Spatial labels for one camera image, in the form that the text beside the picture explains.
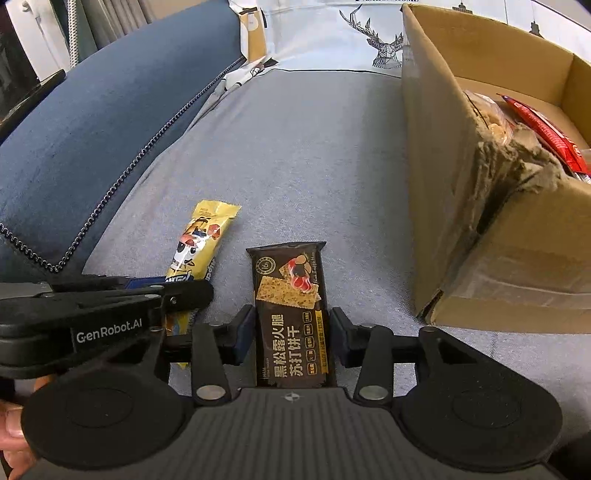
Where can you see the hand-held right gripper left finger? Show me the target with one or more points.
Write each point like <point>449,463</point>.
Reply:
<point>244,334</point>

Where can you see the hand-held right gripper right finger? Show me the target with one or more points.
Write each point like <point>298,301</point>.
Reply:
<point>340,337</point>

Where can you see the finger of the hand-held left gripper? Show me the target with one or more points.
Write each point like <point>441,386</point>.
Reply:
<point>184,297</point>
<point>143,282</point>

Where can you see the black cracker packet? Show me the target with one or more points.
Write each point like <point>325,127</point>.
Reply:
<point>288,323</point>

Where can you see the yellow cartoon bar packet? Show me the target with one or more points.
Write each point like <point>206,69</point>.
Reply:
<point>203,240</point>

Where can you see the cardboard box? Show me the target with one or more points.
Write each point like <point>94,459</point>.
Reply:
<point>438,161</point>

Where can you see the clear biscuit bag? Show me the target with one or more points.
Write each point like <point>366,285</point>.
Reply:
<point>489,115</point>

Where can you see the red wafer packet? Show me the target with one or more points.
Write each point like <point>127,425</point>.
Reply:
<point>549,129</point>

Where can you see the person's left hand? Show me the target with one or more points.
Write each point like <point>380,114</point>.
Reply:
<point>11,424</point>

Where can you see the grey deer printed blanket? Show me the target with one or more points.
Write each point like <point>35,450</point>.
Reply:
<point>300,161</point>

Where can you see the dark furniture piece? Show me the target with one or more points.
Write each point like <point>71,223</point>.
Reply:
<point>18,69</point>

